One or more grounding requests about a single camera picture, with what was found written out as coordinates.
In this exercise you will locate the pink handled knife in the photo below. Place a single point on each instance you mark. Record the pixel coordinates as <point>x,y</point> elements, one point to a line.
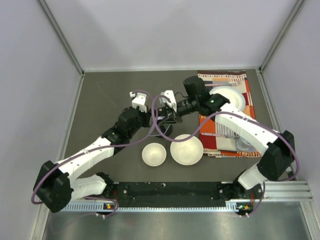
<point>220,135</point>

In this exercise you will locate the large white bowl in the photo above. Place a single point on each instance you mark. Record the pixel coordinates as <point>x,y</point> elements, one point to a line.
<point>187,152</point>

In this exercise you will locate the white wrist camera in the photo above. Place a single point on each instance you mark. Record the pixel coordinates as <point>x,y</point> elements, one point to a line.
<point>168,99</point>
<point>138,101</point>

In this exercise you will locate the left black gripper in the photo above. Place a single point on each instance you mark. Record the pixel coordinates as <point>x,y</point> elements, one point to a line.
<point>146,115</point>

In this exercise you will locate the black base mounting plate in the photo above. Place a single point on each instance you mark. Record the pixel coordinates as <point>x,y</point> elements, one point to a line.
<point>182,194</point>

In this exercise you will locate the black phone stand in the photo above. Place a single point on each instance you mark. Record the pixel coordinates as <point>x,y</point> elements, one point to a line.
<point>165,129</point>

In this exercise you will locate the black smartphone lavender case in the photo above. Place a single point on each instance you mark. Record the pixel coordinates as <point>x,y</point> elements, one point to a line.
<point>161,119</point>

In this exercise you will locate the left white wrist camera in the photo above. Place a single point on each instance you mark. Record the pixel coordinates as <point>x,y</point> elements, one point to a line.
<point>138,101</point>

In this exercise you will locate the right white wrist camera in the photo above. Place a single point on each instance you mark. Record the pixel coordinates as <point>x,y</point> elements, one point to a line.
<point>168,99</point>

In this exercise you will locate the aluminium frame rail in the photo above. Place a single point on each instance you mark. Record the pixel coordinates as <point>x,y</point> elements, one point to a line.
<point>285,211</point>

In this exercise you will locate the colourful patterned cloth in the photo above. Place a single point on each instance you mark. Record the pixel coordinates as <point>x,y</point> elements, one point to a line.
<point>220,147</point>

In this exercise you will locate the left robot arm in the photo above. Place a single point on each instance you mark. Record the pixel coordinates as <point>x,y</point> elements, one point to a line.
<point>59,183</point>

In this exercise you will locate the white plate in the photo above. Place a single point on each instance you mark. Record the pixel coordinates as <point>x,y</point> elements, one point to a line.
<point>235,97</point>

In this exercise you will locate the light blue mug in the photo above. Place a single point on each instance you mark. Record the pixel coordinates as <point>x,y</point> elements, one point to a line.
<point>242,144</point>

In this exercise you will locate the pink handled fork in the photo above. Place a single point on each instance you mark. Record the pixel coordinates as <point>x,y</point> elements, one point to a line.
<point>233,84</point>

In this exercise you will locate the small white bowl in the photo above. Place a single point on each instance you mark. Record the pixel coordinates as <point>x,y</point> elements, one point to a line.
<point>154,154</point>

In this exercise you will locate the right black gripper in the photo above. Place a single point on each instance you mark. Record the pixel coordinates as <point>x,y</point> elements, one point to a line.
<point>177,117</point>

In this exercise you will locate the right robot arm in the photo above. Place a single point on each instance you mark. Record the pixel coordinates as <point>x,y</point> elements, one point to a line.
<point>277,149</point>

